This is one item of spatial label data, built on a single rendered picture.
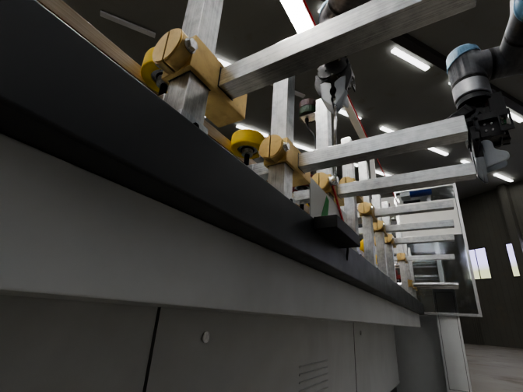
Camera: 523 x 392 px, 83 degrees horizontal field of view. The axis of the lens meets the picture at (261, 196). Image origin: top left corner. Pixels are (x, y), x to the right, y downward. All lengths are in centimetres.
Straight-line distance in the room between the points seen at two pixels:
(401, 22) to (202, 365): 65
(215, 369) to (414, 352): 255
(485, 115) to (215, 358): 79
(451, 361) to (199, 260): 275
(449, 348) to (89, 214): 288
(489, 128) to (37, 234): 81
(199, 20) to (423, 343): 297
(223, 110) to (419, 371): 292
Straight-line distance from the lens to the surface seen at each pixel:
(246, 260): 44
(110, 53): 56
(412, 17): 36
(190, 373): 67
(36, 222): 27
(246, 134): 68
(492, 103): 88
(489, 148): 82
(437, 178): 79
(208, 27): 47
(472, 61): 93
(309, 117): 94
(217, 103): 43
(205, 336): 68
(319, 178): 77
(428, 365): 314
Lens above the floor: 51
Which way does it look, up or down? 22 degrees up
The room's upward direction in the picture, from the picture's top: 4 degrees clockwise
